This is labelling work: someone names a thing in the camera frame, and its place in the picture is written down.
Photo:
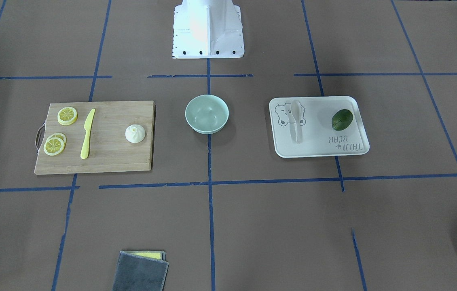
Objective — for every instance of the stacked lemon slice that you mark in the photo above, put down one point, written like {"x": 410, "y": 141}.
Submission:
{"x": 59, "y": 135}
{"x": 54, "y": 146}

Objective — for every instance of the beige plastic spoon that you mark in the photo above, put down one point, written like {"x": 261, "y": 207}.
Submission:
{"x": 297, "y": 117}

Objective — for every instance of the light green bowl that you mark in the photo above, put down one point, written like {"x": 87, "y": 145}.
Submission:
{"x": 207, "y": 114}

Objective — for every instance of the yellow plastic knife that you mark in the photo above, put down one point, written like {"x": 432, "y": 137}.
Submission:
{"x": 85, "y": 148}

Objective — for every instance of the green avocado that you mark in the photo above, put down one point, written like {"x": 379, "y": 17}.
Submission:
{"x": 342, "y": 119}

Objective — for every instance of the beige bear tray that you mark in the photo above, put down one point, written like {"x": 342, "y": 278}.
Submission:
{"x": 318, "y": 137}

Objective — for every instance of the top stacked lemon slice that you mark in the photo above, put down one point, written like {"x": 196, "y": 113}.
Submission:
{"x": 54, "y": 146}

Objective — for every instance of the upper single lemon slice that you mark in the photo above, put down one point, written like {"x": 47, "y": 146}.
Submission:
{"x": 67, "y": 116}

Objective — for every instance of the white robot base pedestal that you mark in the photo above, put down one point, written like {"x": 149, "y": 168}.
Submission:
{"x": 207, "y": 29}

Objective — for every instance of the white steamed bun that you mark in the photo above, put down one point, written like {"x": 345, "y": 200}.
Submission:
{"x": 135, "y": 133}

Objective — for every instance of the bottom stacked lemon slice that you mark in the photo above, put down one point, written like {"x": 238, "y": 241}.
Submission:
{"x": 59, "y": 135}

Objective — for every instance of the bamboo cutting board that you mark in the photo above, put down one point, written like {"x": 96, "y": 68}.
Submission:
{"x": 109, "y": 151}

